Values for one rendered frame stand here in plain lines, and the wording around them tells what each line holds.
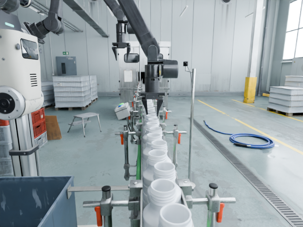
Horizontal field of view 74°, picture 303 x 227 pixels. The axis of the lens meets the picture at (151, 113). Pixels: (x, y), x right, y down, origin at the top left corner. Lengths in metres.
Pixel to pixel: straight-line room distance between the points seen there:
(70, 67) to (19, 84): 10.53
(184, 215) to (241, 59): 12.05
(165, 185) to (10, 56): 0.89
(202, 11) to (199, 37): 1.27
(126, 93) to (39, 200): 4.80
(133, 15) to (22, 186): 0.74
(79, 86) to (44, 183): 6.58
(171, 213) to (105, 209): 0.17
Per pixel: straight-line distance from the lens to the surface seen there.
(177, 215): 0.28
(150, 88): 0.77
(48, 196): 0.89
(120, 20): 1.24
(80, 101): 7.41
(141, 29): 0.78
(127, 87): 5.54
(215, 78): 11.70
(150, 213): 0.32
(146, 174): 0.42
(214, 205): 0.43
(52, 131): 4.38
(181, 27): 11.40
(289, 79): 8.87
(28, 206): 0.95
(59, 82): 7.54
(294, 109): 7.37
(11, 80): 1.08
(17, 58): 1.07
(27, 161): 1.21
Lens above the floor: 1.32
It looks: 12 degrees down
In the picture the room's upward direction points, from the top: straight up
